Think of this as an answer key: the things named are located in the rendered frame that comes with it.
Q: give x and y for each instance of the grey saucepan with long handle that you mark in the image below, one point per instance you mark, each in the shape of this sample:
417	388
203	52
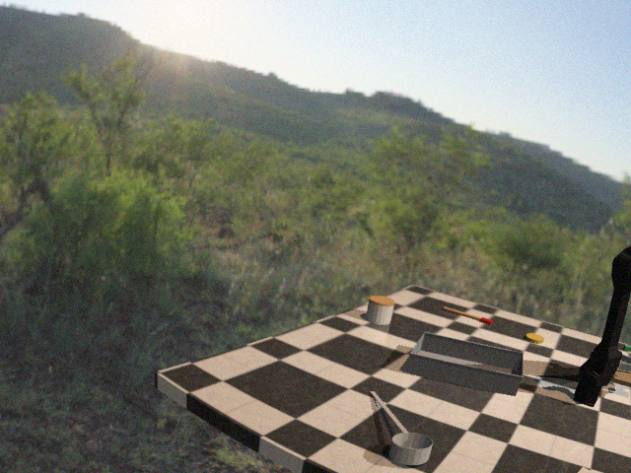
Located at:
407	448

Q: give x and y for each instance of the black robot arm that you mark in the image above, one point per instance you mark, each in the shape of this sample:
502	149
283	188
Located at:
606	356

